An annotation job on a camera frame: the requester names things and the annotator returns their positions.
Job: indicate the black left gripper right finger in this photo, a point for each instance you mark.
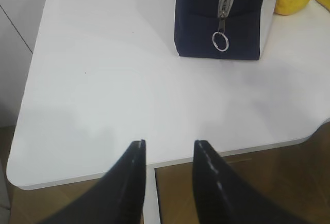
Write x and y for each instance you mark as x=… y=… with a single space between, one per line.
x=222 y=196

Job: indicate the navy insulated lunch bag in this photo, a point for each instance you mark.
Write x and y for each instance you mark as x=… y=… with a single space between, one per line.
x=222 y=29

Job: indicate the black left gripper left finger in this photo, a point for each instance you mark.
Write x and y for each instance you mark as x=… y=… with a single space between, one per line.
x=117 y=197

